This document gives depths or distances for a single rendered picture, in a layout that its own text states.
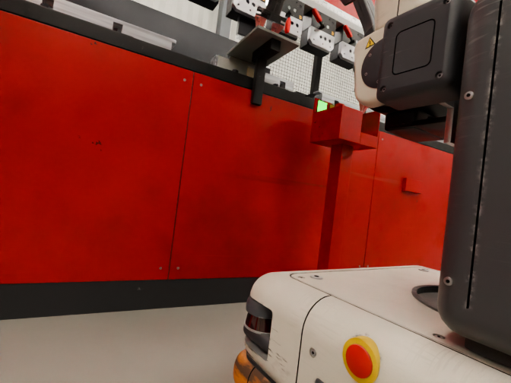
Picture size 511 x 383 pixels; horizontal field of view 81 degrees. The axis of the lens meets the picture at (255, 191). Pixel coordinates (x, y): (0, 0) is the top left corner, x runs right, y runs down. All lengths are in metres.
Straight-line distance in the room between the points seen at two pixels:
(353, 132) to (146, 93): 0.72
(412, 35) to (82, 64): 0.87
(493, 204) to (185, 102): 0.94
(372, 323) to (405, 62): 0.39
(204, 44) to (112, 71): 0.94
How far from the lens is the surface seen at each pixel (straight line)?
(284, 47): 1.26
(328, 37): 1.69
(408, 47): 0.58
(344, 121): 1.14
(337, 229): 1.19
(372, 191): 1.63
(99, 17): 1.28
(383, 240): 1.73
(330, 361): 0.47
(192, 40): 1.93
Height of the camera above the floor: 0.42
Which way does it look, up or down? 1 degrees up
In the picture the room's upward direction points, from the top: 7 degrees clockwise
